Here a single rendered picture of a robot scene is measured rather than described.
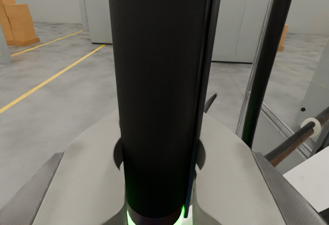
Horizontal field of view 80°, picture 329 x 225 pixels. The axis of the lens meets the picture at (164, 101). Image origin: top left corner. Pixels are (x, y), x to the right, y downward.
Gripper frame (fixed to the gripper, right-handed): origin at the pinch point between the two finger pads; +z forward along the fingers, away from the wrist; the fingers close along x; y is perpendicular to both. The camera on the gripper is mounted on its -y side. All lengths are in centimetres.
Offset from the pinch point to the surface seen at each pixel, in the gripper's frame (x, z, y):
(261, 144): 70, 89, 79
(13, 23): -457, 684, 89
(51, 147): -122, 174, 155
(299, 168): 35, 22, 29
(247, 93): 70, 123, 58
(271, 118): 70, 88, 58
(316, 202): 33.4, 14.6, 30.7
